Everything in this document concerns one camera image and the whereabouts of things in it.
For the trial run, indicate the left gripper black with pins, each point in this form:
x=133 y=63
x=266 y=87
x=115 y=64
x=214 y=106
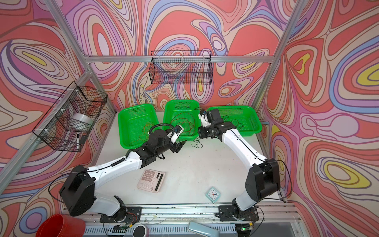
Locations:
x=176 y=147

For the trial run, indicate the left green plastic basket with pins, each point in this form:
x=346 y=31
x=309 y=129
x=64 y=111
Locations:
x=134 y=124

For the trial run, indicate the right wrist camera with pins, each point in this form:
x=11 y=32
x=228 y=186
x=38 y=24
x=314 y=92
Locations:
x=204 y=119

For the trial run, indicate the right green plastic basket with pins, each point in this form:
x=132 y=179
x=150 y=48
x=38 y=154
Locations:
x=243 y=117

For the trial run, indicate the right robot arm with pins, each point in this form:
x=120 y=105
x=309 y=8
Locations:
x=263 y=178

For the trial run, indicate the black wire wall basket back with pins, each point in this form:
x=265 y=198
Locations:
x=181 y=67

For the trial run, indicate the pink calculator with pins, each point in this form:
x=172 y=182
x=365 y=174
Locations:
x=151 y=181

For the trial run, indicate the grey blue handle object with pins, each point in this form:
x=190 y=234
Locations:
x=202 y=230

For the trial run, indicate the black wire wall basket left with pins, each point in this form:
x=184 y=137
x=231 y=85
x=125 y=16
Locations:
x=73 y=119

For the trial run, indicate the red plastic bowl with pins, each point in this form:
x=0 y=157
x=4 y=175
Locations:
x=61 y=226

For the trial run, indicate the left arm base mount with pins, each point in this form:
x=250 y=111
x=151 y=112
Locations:
x=126 y=214

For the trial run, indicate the middle green plastic basket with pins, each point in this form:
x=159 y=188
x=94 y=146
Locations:
x=184 y=113

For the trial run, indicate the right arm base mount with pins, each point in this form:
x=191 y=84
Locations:
x=231 y=213

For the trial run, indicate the green plastic basket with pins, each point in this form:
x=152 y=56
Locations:
x=134 y=124
x=243 y=117
x=184 y=113

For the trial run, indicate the round black white cup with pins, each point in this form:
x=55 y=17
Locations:
x=140 y=231

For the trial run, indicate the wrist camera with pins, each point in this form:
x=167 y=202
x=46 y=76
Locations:
x=204 y=119
x=178 y=129

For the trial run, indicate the black wire wall basket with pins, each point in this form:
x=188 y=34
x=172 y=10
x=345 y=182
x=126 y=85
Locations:
x=73 y=119
x=181 y=67

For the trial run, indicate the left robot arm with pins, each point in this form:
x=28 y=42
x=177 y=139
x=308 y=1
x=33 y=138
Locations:
x=78 y=193

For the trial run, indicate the teal square clock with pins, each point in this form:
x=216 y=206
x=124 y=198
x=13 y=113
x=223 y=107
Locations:
x=213 y=194

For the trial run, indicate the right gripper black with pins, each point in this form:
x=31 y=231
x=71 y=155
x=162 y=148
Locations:
x=201 y=130

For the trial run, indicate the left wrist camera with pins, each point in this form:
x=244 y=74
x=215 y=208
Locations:
x=178 y=129

